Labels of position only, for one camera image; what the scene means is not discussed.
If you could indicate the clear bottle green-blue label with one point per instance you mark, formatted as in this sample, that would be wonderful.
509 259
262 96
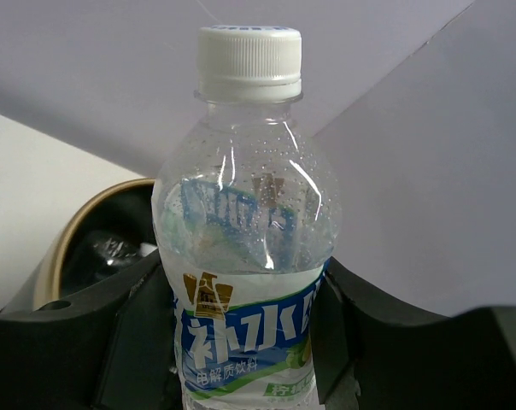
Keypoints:
246 214

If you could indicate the clear bottle dark blue label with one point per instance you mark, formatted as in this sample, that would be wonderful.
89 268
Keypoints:
106 249

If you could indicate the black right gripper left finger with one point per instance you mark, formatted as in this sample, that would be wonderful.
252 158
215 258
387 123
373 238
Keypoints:
109 346

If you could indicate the dark bin with gold rim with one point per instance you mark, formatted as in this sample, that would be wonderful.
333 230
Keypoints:
123 209

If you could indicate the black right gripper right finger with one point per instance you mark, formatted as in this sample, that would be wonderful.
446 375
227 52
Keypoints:
374 351

